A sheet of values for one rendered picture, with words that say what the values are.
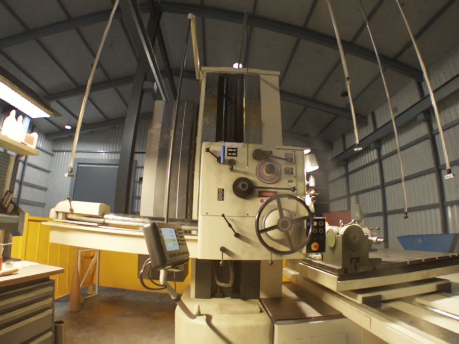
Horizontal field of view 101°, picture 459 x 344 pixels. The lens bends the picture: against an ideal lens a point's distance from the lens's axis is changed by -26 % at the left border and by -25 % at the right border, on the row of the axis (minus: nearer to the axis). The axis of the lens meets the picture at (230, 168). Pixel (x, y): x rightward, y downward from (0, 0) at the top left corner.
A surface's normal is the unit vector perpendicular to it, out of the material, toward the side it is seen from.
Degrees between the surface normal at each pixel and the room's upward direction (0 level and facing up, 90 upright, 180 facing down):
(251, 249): 90
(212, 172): 90
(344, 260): 90
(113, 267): 90
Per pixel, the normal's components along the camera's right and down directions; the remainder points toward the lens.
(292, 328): 0.06, -0.24
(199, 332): -0.28, -0.24
